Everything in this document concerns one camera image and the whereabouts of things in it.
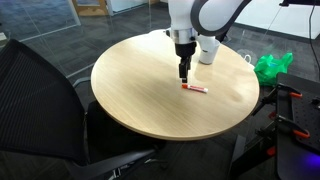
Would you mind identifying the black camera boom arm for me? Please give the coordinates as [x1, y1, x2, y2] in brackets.
[279, 0, 320, 8]

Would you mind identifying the black cart frame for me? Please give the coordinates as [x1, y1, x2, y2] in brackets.
[229, 86, 279, 180]

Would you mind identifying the black hanging cable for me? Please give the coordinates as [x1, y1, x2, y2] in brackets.
[308, 0, 320, 73]

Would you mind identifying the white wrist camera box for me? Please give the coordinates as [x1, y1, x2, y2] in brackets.
[196, 34, 218, 52]

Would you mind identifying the green plastic bag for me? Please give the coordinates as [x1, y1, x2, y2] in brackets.
[253, 52, 294, 88]

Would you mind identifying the black perforated mounting platform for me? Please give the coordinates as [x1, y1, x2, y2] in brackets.
[275, 72, 320, 180]

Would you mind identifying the red and white marker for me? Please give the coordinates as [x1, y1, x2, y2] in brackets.
[181, 83, 209, 94]

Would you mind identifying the white cable on floor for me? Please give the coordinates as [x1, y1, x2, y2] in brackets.
[237, 49, 255, 64]

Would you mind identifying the black clamp with orange handle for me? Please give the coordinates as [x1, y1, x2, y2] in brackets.
[254, 114, 312, 158]
[252, 83, 304, 121]

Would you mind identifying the light wooden cabinet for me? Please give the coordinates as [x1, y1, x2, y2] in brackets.
[71, 0, 111, 17]

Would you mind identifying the black mesh office chair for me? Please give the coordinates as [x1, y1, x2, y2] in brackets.
[0, 38, 168, 180]

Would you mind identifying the white ceramic mug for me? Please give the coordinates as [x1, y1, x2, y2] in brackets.
[199, 39, 222, 66]

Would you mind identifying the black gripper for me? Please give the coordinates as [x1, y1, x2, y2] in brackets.
[174, 41, 198, 84]

